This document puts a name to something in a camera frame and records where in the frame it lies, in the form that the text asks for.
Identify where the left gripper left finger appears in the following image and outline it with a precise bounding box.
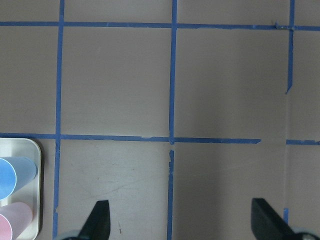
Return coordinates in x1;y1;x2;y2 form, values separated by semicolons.
59;200;111;240

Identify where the cream plastic tray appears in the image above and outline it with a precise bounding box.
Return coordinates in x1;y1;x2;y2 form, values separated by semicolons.
0;138;42;240

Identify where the pink plastic cup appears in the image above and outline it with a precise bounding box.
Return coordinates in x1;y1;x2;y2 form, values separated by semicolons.
0;202;33;240

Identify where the blue plastic cup far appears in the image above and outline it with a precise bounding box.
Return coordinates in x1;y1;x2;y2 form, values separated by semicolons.
0;156;38;201

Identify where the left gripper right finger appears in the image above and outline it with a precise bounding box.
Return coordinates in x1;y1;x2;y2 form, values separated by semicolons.
251;198;320;240

